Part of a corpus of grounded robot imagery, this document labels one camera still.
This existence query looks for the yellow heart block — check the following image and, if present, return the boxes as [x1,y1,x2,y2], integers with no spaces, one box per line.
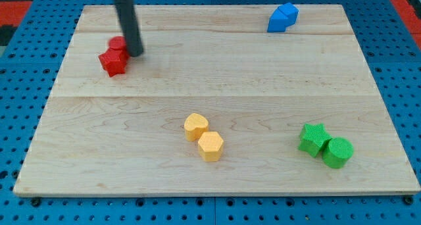
[184,112,209,141]

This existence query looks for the green circle block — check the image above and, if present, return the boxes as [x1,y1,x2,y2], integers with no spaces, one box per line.
[322,137,354,169]

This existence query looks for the green star block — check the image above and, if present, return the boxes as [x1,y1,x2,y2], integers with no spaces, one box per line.
[298,123,332,157]

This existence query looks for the blue cube block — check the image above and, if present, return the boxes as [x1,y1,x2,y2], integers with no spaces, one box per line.
[278,3,299,26]

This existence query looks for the yellow hexagon block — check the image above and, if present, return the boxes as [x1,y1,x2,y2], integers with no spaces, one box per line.
[197,132,224,162]

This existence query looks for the red circle block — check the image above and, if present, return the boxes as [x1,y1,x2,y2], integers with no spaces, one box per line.
[108,36,127,51]

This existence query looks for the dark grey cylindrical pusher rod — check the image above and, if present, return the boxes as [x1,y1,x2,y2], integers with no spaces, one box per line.
[114,0,144,57]

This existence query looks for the blue angled block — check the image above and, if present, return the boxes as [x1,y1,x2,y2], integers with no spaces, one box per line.
[267,9,289,33]

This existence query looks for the red star block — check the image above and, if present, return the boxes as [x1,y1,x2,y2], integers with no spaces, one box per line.
[98,48,130,77]

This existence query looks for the light wooden board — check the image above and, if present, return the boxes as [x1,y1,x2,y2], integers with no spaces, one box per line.
[14,5,420,197]

